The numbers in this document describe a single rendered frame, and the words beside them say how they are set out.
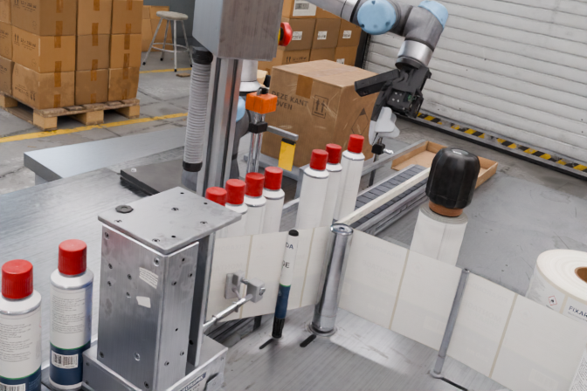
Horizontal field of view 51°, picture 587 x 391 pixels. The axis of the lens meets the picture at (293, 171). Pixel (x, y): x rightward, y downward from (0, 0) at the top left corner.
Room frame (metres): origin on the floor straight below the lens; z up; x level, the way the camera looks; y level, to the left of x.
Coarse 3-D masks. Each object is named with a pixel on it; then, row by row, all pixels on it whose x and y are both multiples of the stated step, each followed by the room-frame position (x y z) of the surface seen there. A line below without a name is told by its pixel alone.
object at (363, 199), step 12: (408, 168) 1.75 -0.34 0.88; (420, 168) 1.77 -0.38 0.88; (396, 180) 1.64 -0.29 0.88; (372, 192) 1.51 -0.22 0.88; (384, 192) 1.53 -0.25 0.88; (408, 192) 1.55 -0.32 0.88; (360, 204) 1.42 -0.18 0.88; (384, 204) 1.44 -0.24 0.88; (372, 216) 1.36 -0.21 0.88; (48, 372) 0.66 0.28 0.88; (48, 384) 0.64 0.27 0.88
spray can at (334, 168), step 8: (328, 144) 1.22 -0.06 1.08; (328, 152) 1.20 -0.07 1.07; (336, 152) 1.20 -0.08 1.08; (328, 160) 1.20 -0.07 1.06; (336, 160) 1.20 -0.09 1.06; (328, 168) 1.19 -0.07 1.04; (336, 168) 1.20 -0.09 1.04; (328, 176) 1.19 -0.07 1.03; (336, 176) 1.20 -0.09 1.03; (328, 184) 1.19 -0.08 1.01; (336, 184) 1.20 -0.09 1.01; (328, 192) 1.19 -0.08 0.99; (336, 192) 1.20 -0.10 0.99; (328, 200) 1.19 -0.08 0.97; (328, 208) 1.19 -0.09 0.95; (328, 216) 1.20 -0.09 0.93; (320, 224) 1.19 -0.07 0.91; (328, 224) 1.20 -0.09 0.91
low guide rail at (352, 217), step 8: (416, 176) 1.59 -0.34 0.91; (424, 176) 1.63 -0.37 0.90; (400, 184) 1.51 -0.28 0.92; (408, 184) 1.53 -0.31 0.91; (392, 192) 1.45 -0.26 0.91; (400, 192) 1.49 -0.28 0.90; (376, 200) 1.38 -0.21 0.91; (384, 200) 1.41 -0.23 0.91; (360, 208) 1.31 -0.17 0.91; (368, 208) 1.33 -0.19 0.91; (376, 208) 1.37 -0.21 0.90; (352, 216) 1.26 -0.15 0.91; (360, 216) 1.30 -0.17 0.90
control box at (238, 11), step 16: (208, 0) 1.00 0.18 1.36; (224, 0) 0.93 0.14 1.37; (240, 0) 0.94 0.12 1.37; (256, 0) 0.95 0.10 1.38; (272, 0) 0.96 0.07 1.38; (208, 16) 0.99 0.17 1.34; (224, 16) 0.93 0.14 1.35; (240, 16) 0.94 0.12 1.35; (256, 16) 0.95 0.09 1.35; (272, 16) 0.96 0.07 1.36; (192, 32) 1.08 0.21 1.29; (208, 32) 0.98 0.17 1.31; (224, 32) 0.93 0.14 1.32; (240, 32) 0.94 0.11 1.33; (256, 32) 0.95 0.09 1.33; (272, 32) 0.96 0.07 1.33; (208, 48) 0.97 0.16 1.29; (224, 48) 0.93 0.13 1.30; (240, 48) 0.94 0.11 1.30; (256, 48) 0.96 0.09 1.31; (272, 48) 0.97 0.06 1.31
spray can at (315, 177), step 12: (312, 156) 1.16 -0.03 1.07; (324, 156) 1.15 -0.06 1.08; (312, 168) 1.15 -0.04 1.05; (324, 168) 1.15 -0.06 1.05; (312, 180) 1.14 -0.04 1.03; (324, 180) 1.15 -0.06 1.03; (300, 192) 1.16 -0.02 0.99; (312, 192) 1.14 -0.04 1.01; (324, 192) 1.15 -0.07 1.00; (300, 204) 1.15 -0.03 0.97; (312, 204) 1.14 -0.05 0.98; (300, 216) 1.15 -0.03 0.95; (312, 216) 1.14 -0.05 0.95; (300, 228) 1.14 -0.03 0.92
